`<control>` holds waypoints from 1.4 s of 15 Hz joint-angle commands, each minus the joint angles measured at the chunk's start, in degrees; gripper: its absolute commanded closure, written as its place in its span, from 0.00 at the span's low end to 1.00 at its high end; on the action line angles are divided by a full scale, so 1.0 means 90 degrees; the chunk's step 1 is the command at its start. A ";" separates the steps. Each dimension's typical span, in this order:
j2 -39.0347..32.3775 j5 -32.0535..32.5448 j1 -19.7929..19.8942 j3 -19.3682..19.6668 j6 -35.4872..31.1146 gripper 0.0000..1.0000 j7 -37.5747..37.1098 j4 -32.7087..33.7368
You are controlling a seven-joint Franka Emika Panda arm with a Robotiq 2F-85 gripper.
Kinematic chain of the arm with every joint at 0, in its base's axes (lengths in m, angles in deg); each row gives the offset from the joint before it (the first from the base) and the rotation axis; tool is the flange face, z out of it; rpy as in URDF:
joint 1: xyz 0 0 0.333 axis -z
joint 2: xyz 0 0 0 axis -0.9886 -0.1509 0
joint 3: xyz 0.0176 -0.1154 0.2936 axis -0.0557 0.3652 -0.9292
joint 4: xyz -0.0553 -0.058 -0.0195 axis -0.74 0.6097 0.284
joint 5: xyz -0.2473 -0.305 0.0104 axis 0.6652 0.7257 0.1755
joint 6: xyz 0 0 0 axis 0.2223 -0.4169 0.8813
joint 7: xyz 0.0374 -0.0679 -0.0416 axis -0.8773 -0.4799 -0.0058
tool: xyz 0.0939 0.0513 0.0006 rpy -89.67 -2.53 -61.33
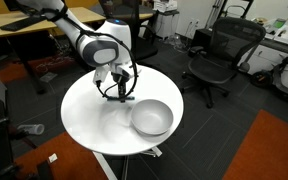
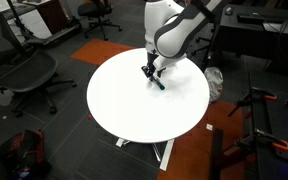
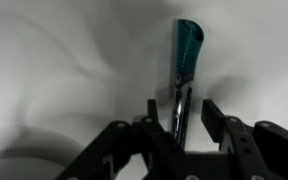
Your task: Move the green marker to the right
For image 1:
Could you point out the white cabinet with drawers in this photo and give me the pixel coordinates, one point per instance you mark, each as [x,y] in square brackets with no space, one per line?
[166,23]

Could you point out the white bowl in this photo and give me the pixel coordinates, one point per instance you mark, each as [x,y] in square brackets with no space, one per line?
[152,117]

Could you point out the small white card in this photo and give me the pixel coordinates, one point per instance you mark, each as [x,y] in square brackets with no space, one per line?
[52,157]

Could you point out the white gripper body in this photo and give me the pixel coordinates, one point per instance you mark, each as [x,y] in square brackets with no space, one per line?
[119,71]

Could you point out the black electric scooter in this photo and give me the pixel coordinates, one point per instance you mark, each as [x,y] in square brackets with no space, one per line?
[277,78]

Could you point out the white box on cabinet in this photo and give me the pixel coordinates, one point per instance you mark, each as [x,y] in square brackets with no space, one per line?
[165,5]

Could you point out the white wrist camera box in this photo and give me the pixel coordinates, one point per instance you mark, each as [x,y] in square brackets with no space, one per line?
[100,75]

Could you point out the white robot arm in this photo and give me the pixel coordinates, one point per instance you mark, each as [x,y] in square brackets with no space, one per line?
[97,43]

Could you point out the clear plastic cup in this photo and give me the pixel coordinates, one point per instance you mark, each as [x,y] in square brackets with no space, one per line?
[32,128]

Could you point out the black keyboard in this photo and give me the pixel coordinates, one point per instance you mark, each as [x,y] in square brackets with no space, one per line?
[20,23]

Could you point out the black padded office chair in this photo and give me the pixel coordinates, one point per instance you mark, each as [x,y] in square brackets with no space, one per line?
[144,40]

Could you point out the black mesh office chair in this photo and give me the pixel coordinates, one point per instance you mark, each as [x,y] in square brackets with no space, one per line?
[225,56]

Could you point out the round white table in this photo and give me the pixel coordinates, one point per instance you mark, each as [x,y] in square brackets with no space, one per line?
[117,126]

